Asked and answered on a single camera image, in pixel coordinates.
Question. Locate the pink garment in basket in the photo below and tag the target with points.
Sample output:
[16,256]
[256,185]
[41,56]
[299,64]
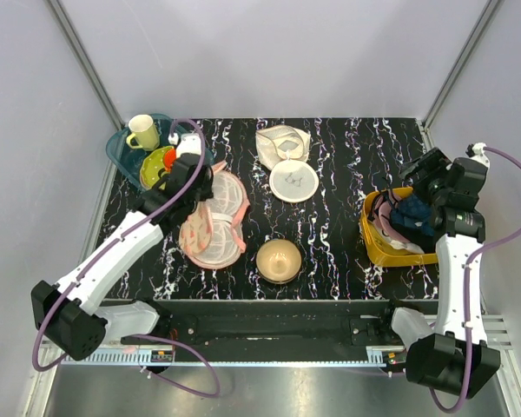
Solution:
[380,216]

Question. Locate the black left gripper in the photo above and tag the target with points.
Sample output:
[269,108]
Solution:
[207,192]

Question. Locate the yellow plastic basket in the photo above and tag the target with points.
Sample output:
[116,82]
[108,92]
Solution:
[386,254]

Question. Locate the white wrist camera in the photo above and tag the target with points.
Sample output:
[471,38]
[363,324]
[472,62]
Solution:
[189,143]
[476,152]

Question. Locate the aluminium frame rail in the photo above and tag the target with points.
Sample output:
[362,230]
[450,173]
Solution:
[66,26]

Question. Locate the beige bowl with brown rim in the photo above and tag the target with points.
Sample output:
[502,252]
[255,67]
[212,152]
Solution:
[278,261]

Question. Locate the round white mesh laundry bag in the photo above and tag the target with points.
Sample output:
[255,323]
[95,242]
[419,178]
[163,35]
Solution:
[293,181]

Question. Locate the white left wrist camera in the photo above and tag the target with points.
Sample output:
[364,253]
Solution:
[189,143]

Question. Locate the green dotted plate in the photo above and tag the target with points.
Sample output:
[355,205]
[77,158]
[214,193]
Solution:
[152,169]

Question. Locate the pale yellow mug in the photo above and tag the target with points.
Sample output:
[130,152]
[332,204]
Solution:
[143,133]

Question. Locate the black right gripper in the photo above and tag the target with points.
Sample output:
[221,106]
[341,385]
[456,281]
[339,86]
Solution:
[431,162]

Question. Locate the orange mug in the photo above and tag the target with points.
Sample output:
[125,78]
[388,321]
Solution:
[169,158]

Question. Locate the cream mesh laundry bag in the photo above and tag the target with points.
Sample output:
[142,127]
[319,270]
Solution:
[280,143]

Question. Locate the teal plastic tub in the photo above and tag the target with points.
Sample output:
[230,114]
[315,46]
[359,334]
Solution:
[129,161]

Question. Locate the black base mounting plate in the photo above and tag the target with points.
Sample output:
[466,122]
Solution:
[356,323]

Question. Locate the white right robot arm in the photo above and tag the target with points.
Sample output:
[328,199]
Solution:
[453,355]

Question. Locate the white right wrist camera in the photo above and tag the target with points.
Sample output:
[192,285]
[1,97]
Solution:
[476,152]

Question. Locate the navy blue lace bra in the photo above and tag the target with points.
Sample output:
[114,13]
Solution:
[410,214]

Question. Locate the pink floral mesh laundry bag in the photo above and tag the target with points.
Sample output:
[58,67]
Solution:
[212,236]

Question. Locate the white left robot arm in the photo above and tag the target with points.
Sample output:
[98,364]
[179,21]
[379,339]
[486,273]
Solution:
[70,313]

